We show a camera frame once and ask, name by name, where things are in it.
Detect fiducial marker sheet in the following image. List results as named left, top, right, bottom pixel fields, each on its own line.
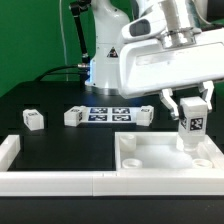
left=82, top=107, right=140, bottom=123

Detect black cable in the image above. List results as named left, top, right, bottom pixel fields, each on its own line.
left=34, top=64, right=91, bottom=82

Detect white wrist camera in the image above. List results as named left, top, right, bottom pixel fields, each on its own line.
left=121, top=16, right=166, bottom=43

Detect white square tabletop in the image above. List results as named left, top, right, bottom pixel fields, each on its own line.
left=115, top=132, right=224, bottom=170

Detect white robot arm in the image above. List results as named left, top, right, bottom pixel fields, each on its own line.
left=85, top=0, right=224, bottom=119

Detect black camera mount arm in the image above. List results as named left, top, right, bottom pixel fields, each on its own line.
left=69, top=0, right=91, bottom=63

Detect white U-shaped obstacle fence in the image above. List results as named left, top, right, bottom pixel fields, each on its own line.
left=0, top=135, right=224, bottom=196

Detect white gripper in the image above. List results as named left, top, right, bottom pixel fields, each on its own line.
left=118, top=42, right=224, bottom=120

